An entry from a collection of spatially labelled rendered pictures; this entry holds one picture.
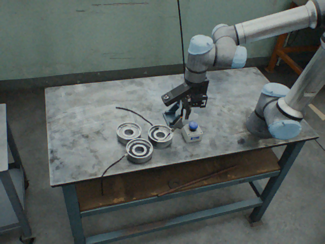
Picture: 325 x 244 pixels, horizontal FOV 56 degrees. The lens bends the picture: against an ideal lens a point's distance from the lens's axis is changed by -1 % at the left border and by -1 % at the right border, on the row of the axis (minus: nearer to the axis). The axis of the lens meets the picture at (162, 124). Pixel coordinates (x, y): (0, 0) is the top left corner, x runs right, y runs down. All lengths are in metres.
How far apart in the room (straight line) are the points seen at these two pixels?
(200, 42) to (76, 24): 1.82
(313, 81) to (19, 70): 2.37
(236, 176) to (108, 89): 0.78
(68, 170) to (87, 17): 1.71
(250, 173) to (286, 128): 0.45
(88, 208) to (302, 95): 0.98
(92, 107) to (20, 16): 1.39
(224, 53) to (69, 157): 0.70
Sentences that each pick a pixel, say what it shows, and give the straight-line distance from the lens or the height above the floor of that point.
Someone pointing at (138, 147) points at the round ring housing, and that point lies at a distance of 1.27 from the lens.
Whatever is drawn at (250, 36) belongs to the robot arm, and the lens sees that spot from 1.18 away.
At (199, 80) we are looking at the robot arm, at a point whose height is 1.15.
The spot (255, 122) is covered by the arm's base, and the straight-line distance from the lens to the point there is 1.45.
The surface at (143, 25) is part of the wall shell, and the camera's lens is 2.84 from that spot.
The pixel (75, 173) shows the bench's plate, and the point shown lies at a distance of 1.22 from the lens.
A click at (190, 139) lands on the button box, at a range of 1.33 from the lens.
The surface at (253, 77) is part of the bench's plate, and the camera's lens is 1.86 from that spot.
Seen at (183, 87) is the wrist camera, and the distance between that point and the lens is 1.14.
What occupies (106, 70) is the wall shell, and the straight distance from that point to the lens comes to 2.99.
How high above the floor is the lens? 1.75
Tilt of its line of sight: 42 degrees down
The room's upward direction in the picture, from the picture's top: 7 degrees clockwise
